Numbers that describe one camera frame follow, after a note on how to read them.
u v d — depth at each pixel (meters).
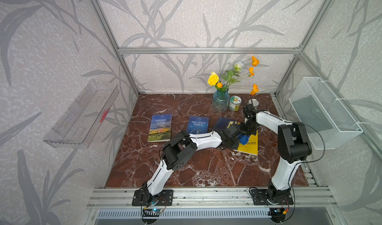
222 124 1.02
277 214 0.72
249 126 0.82
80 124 0.68
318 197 0.76
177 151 0.56
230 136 0.72
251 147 0.91
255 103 1.08
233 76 0.98
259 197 0.73
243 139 0.88
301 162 0.53
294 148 0.50
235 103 1.05
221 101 1.02
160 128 0.99
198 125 1.00
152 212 0.71
